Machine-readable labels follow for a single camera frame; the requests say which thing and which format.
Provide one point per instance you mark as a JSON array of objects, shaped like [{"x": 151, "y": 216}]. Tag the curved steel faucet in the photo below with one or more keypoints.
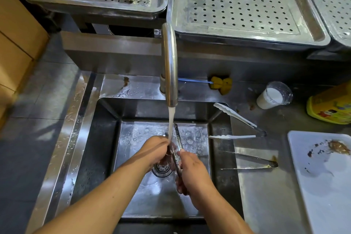
[{"x": 170, "y": 63}]

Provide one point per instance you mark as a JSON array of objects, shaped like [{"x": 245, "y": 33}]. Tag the yellow detergent bottle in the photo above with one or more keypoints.
[{"x": 331, "y": 107}]

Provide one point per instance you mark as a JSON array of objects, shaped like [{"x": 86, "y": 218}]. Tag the person's right hand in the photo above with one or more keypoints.
[{"x": 196, "y": 179}]

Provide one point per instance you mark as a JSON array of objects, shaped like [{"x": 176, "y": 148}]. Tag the person's right forearm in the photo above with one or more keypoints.
[{"x": 222, "y": 217}]

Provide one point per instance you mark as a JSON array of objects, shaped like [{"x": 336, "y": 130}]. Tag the white-tipped metal tongs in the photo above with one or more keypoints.
[{"x": 235, "y": 116}]

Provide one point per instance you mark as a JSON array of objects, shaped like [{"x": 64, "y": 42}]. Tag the white plastic tray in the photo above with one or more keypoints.
[{"x": 326, "y": 187}]

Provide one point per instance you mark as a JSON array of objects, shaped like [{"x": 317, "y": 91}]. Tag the person's left hand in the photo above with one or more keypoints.
[{"x": 156, "y": 154}]

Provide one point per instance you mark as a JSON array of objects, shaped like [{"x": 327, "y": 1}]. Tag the clear cup with white liquid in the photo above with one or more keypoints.
[{"x": 270, "y": 98}]

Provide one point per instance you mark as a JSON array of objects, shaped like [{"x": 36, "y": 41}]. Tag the steel tongs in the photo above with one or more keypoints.
[
  {"x": 255, "y": 157},
  {"x": 177, "y": 135}
]

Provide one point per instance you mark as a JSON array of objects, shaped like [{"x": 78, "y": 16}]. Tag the stainless steel sink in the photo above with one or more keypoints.
[{"x": 98, "y": 159}]

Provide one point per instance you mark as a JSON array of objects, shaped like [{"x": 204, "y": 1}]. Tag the person's left forearm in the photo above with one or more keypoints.
[{"x": 104, "y": 201}]

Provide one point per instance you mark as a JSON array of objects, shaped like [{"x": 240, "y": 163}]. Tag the light wooden cabinet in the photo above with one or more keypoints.
[{"x": 16, "y": 50}]

